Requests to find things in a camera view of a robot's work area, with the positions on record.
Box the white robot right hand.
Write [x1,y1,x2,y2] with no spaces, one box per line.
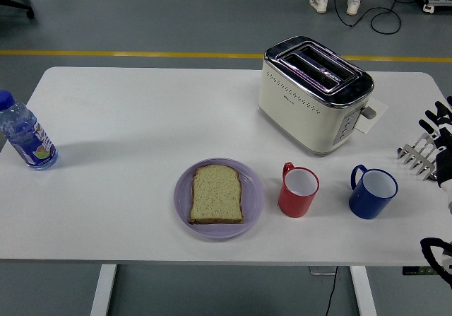
[418,95,452,215]

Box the blue enamel cup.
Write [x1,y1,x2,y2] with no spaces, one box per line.
[348,164,399,220]

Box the red enamel cup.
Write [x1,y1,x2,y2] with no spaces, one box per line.
[278,161,321,219]

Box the slice of bread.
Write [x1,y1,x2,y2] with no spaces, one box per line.
[188,164,245,226]

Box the silver metal toast rack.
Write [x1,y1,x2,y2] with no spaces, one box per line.
[396,134,439,182]

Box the white paper sheet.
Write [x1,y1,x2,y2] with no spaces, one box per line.
[355,96,389,135]

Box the black table control panel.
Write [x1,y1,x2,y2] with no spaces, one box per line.
[401,265,442,276]

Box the white table leg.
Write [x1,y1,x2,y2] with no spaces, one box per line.
[349,265,378,316]
[90,264,118,316]

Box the cream and chrome toaster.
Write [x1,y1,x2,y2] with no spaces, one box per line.
[257,35,378,158]

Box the grey socket box under table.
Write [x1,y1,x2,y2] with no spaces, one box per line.
[309,266,339,276]

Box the purple round plate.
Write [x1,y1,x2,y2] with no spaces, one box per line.
[174,157,265,240]

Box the plastic bottle with blue cap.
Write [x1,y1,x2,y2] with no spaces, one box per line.
[0,89,59,171]

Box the black floor cable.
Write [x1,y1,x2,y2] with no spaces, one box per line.
[331,0,430,35]

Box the black cable under table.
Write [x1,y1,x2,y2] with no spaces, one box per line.
[323,266,340,316]

